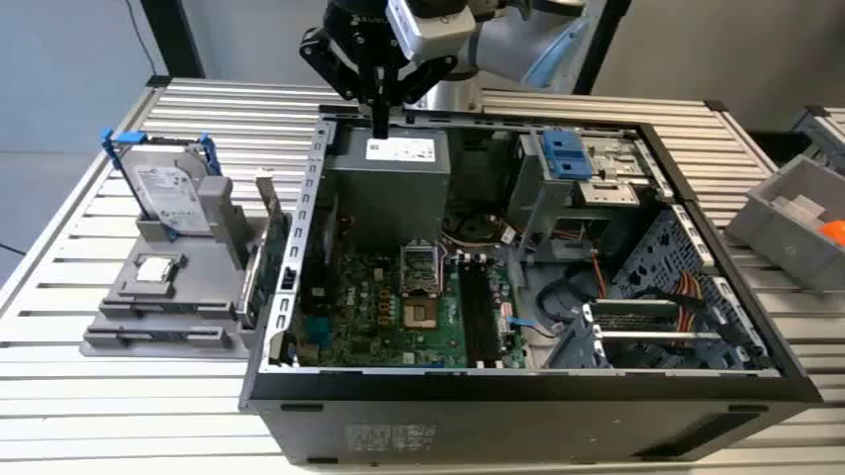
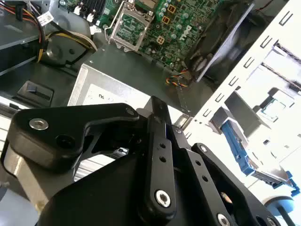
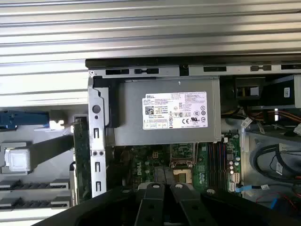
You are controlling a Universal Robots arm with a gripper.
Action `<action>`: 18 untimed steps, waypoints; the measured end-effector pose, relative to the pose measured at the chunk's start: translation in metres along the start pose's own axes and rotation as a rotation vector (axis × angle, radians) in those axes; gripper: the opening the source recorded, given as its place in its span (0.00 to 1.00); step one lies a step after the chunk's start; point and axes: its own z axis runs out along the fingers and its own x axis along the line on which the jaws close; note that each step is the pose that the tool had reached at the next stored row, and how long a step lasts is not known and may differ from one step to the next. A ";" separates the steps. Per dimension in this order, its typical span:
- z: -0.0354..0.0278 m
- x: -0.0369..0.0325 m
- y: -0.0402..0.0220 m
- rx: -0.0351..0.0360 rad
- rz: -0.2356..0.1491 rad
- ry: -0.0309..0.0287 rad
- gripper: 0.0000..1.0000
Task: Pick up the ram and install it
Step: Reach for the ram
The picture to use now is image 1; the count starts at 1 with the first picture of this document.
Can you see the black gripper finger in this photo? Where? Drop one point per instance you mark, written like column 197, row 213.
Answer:
column 423, row 79
column 331, row 69

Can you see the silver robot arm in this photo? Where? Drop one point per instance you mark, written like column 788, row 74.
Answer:
column 509, row 44

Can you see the RAM slot with white latch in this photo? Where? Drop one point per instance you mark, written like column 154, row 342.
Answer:
column 496, row 312
column 477, row 312

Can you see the grey power supply unit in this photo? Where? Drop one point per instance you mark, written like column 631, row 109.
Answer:
column 384, row 198

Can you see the grey metal drive cage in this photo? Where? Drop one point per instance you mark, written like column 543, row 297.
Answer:
column 539, row 208

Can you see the silver hard disk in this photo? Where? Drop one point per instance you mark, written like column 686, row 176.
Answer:
column 165, row 193

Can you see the green graphics card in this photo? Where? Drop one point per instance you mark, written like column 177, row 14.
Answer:
column 273, row 257

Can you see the white four-pin power socket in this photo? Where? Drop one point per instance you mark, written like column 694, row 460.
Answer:
column 379, row 273

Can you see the grey parts rack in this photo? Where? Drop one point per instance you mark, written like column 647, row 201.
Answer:
column 205, row 282

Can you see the CPU socket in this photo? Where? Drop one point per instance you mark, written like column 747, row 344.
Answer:
column 423, row 314

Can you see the white main power socket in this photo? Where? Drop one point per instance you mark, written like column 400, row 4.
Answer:
column 507, row 310

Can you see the silver CPU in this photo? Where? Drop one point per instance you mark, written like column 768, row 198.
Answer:
column 154, row 269

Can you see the green motherboard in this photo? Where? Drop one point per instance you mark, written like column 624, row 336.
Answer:
column 371, row 344

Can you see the white block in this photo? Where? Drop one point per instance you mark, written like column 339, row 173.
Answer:
column 799, row 205

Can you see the grey metal disk bay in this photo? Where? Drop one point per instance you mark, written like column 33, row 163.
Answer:
column 660, row 336

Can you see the grey plastic bin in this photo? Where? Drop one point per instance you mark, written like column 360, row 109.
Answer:
column 779, row 247

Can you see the orange ball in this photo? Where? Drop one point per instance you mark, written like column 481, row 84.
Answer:
column 834, row 232

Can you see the black PC case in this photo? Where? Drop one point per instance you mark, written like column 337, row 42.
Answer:
column 528, row 425

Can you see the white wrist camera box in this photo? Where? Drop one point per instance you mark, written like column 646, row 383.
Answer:
column 429, row 25

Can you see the black frame post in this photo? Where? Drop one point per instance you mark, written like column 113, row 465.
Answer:
column 178, row 39
column 608, row 49

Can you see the blue drive bracket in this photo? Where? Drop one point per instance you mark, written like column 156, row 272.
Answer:
column 567, row 158

